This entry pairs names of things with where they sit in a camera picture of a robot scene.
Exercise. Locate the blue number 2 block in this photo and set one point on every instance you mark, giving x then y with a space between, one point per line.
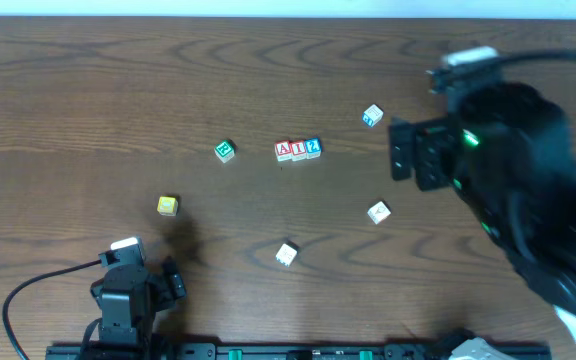
313 148

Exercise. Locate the plain white wooden block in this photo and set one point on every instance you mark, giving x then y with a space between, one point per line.
287 253

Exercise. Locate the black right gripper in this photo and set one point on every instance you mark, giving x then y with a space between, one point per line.
429 156

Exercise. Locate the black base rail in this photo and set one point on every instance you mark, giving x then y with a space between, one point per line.
208 351

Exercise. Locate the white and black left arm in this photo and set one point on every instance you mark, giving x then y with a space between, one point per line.
139 343

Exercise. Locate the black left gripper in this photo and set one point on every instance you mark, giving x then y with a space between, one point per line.
173 278

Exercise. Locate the red letter A block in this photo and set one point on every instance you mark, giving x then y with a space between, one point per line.
283 150

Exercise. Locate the white block orange letter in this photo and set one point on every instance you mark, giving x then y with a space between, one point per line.
378 212

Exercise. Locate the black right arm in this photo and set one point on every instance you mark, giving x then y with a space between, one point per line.
537 234

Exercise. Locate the yellow letter block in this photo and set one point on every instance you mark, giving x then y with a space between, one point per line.
167 206

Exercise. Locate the red letter I block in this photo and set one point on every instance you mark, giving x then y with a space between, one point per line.
298 150

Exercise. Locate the white block blue side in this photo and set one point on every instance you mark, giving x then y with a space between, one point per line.
372 115

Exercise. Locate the green letter R block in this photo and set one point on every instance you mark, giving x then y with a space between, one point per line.
225 150

